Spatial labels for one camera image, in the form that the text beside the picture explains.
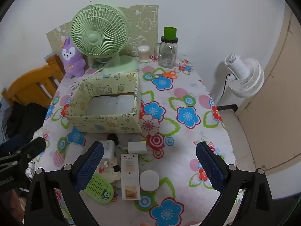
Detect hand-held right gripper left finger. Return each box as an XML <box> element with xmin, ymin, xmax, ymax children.
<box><xmin>25</xmin><ymin>142</ymin><xmax>104</xmax><ymax>226</ymax></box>

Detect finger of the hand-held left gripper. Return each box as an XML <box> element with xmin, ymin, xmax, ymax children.
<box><xmin>13</xmin><ymin>137</ymin><xmax>47</xmax><ymax>170</ymax></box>
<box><xmin>0</xmin><ymin>135</ymin><xmax>24</xmax><ymax>156</ymax></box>

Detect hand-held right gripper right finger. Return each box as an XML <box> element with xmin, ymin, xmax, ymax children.
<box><xmin>196</xmin><ymin>142</ymin><xmax>275</xmax><ymax>226</ymax></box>

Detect round cream bear-ear mirror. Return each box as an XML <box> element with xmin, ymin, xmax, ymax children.
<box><xmin>99</xmin><ymin>157</ymin><xmax>121</xmax><ymax>182</ymax></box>

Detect green perforated plastic case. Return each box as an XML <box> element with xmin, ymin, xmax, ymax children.
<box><xmin>85</xmin><ymin>171</ymin><xmax>114</xmax><ymax>204</ymax></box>

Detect white charger block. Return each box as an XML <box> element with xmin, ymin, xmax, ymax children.
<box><xmin>97</xmin><ymin>140</ymin><xmax>119</xmax><ymax>160</ymax></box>

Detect white remote control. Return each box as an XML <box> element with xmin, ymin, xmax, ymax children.
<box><xmin>121</xmin><ymin>154</ymin><xmax>141</xmax><ymax>201</ymax></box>

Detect green cartoon print box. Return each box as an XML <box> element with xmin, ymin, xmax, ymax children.
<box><xmin>66</xmin><ymin>73</ymin><xmax>143</xmax><ymax>134</ymax></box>

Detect small white power adapter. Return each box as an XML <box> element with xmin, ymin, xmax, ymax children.
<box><xmin>128</xmin><ymin>141</ymin><xmax>147</xmax><ymax>155</ymax></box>

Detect white rounded case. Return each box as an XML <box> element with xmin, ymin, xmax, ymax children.
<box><xmin>139</xmin><ymin>170</ymin><xmax>160</xmax><ymax>191</ymax></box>

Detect white printed plastic bag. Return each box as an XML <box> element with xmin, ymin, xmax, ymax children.
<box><xmin>24</xmin><ymin>160</ymin><xmax>36</xmax><ymax>177</ymax></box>

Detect white plastic item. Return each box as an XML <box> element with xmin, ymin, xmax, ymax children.
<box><xmin>66</xmin><ymin>145</ymin><xmax>85</xmax><ymax>163</ymax></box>

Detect black clothing pile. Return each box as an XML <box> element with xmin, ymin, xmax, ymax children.
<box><xmin>0</xmin><ymin>101</ymin><xmax>47</xmax><ymax>146</ymax></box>

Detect black fan stand base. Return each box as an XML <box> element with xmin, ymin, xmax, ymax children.
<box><xmin>216</xmin><ymin>104</ymin><xmax>238</xmax><ymax>113</ymax></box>

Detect wooden chair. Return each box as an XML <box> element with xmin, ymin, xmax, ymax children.
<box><xmin>2</xmin><ymin>54</ymin><xmax>66</xmax><ymax>106</ymax></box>

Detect floral tablecloth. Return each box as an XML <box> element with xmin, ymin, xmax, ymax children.
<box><xmin>35</xmin><ymin>54</ymin><xmax>238</xmax><ymax>226</ymax></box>

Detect beige door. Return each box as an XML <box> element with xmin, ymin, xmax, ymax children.
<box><xmin>235</xmin><ymin>7</ymin><xmax>301</xmax><ymax>177</ymax></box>

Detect purple plush toy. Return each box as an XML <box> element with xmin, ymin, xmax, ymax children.
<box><xmin>62</xmin><ymin>37</ymin><xmax>87</xmax><ymax>78</ymax></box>

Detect white standing fan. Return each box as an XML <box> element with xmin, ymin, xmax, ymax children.
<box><xmin>223</xmin><ymin>54</ymin><xmax>265</xmax><ymax>98</ymax></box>

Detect glass mug jar green lid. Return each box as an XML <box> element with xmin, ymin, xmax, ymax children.
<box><xmin>154</xmin><ymin>27</ymin><xmax>179</xmax><ymax>68</ymax></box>

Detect clear cotton swab jar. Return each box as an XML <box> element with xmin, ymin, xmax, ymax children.
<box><xmin>138</xmin><ymin>45</ymin><xmax>151</xmax><ymax>63</ymax></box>

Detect green desk fan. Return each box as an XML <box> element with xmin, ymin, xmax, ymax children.
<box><xmin>71</xmin><ymin>4</ymin><xmax>139</xmax><ymax>76</ymax></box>

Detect black fan power cable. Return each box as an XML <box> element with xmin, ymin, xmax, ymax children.
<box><xmin>219</xmin><ymin>73</ymin><xmax>233</xmax><ymax>104</ymax></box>

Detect white fan power cable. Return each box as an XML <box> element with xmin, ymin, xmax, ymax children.
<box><xmin>82</xmin><ymin>60</ymin><xmax>114</xmax><ymax>79</ymax></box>

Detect orange handled scissors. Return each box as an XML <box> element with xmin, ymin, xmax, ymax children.
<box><xmin>146</xmin><ymin>71</ymin><xmax>177</xmax><ymax>80</ymax></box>

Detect green cartoon wall sheet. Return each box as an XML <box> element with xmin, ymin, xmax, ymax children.
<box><xmin>46</xmin><ymin>4</ymin><xmax>159</xmax><ymax>63</ymax></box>

